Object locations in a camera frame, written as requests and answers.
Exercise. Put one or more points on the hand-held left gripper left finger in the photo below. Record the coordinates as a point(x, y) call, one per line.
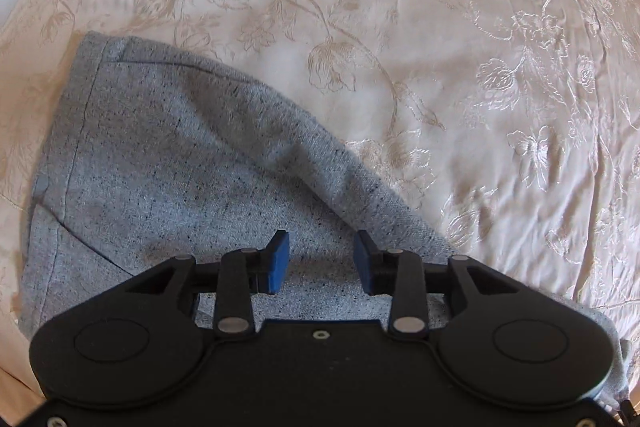
point(279, 263)

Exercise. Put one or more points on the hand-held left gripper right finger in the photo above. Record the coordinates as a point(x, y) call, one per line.
point(363, 265)

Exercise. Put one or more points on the grey speckled pants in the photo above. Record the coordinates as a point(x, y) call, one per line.
point(175, 157)

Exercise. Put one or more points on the cream floral bedspread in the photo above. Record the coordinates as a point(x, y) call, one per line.
point(450, 57)

